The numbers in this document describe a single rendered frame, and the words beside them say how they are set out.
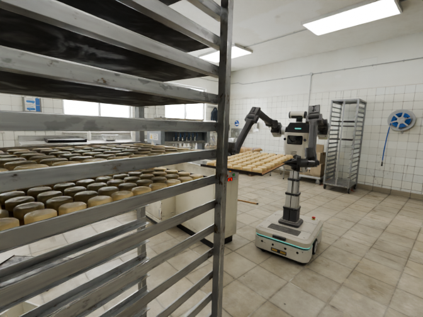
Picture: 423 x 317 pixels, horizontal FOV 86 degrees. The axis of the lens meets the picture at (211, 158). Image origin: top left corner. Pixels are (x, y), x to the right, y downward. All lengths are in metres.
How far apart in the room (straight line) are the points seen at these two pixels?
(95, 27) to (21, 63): 0.15
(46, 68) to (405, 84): 5.64
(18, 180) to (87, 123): 0.14
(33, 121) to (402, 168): 5.64
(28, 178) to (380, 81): 5.76
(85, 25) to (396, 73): 5.61
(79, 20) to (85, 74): 0.09
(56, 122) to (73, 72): 0.09
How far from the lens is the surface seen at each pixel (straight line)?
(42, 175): 0.47
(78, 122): 0.48
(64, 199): 0.61
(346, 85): 5.99
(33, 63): 0.47
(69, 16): 0.51
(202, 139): 3.02
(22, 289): 0.53
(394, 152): 5.71
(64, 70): 0.49
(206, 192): 2.31
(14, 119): 0.46
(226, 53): 0.79
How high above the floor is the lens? 1.23
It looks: 8 degrees down
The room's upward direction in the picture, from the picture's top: 2 degrees clockwise
